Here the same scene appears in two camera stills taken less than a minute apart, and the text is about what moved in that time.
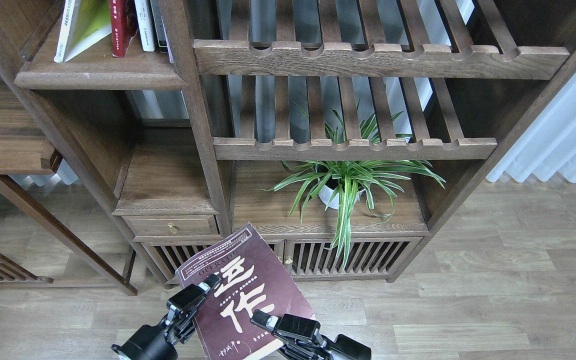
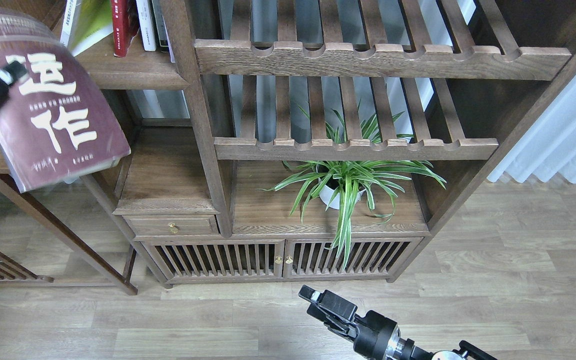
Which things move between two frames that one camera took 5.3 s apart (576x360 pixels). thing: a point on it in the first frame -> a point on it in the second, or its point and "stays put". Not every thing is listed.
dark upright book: [159, 27] stays put
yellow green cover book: [85, 22] stays put
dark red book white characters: [252, 278] -> [51, 126]
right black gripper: [322, 348] -> [377, 337]
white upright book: [145, 26] stays put
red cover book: [124, 25] stays put
